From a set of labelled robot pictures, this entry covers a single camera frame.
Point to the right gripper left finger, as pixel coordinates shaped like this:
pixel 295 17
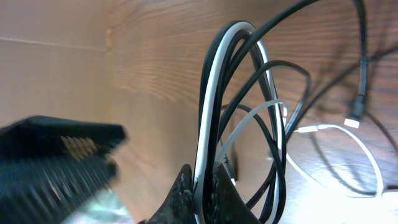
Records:
pixel 178 206

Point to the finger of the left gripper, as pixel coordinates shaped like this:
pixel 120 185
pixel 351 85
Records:
pixel 51 166

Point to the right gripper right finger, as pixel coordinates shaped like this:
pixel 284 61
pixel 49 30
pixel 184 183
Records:
pixel 228 207

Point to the cardboard panel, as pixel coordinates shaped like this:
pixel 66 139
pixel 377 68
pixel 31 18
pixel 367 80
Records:
pixel 53 60

